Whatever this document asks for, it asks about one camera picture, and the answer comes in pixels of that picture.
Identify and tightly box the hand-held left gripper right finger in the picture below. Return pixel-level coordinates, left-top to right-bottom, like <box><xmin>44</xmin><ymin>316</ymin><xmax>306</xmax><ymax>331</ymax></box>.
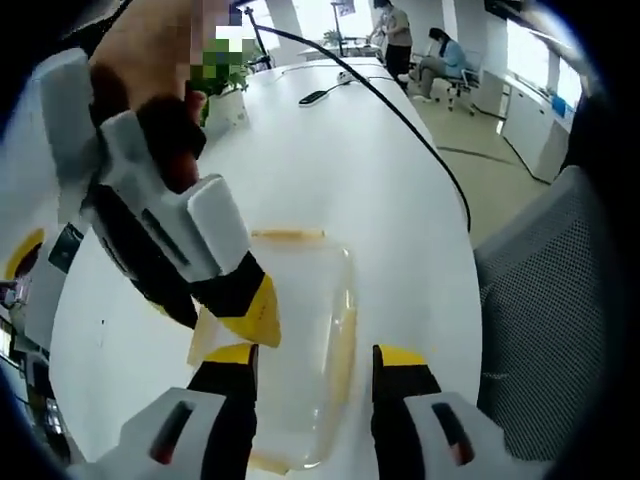
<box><xmin>371</xmin><ymin>343</ymin><xmax>506</xmax><ymax>480</ymax></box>

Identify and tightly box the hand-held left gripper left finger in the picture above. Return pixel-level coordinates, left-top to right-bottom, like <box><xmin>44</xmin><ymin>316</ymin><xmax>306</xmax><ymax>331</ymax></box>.
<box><xmin>94</xmin><ymin>342</ymin><xmax>260</xmax><ymax>474</ymax></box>

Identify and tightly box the person's right hand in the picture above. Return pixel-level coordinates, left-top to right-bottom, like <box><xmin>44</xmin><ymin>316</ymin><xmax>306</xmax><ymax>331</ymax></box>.
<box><xmin>88</xmin><ymin>0</ymin><xmax>222</xmax><ymax>195</ymax></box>

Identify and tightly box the clear plastic box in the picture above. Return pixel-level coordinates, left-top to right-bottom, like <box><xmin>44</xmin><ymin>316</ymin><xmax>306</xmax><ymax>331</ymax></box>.
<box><xmin>188</xmin><ymin>228</ymin><xmax>360</xmax><ymax>472</ymax></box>

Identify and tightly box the yellow black object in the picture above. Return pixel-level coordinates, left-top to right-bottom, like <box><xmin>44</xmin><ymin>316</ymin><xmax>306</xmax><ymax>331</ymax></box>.
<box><xmin>3</xmin><ymin>227</ymin><xmax>47</xmax><ymax>282</ymax></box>

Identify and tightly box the green potted plant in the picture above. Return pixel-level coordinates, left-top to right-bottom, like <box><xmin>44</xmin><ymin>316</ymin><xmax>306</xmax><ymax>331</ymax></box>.
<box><xmin>198</xmin><ymin>49</ymin><xmax>252</xmax><ymax>134</ymax></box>

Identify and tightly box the grey mesh office chair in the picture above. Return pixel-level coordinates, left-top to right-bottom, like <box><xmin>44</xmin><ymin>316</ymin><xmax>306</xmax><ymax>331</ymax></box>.
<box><xmin>473</xmin><ymin>164</ymin><xmax>619</xmax><ymax>464</ymax></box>

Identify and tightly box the black tripod stand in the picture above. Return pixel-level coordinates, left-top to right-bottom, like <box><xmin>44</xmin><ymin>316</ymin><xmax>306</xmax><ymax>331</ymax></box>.
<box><xmin>241</xmin><ymin>6</ymin><xmax>275</xmax><ymax>72</ymax></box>

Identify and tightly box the white office chair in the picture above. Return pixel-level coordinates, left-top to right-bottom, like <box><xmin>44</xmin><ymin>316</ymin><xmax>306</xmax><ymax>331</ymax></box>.
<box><xmin>438</xmin><ymin>66</ymin><xmax>482</xmax><ymax>115</ymax></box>

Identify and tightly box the white cabinet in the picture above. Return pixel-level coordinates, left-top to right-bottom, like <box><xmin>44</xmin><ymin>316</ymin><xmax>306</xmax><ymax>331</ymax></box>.
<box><xmin>501</xmin><ymin>69</ymin><xmax>572</xmax><ymax>182</ymax></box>

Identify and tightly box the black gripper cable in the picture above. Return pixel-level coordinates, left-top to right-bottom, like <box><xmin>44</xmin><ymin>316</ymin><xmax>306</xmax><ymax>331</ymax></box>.
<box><xmin>246</xmin><ymin>24</ymin><xmax>472</xmax><ymax>232</ymax></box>

